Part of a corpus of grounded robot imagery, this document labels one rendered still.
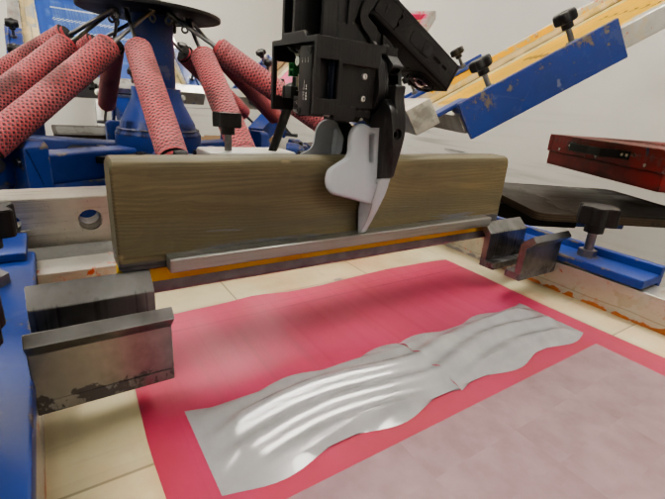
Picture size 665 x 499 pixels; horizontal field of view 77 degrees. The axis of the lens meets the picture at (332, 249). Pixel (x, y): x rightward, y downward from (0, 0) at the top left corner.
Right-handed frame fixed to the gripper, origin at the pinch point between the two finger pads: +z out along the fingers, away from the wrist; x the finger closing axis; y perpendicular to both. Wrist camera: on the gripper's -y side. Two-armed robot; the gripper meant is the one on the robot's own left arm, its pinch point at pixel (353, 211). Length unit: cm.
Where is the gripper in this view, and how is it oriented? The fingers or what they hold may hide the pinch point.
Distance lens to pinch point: 39.5
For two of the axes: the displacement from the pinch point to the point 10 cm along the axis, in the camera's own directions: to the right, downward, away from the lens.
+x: 5.5, 3.2, -7.7
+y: -8.3, 1.3, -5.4
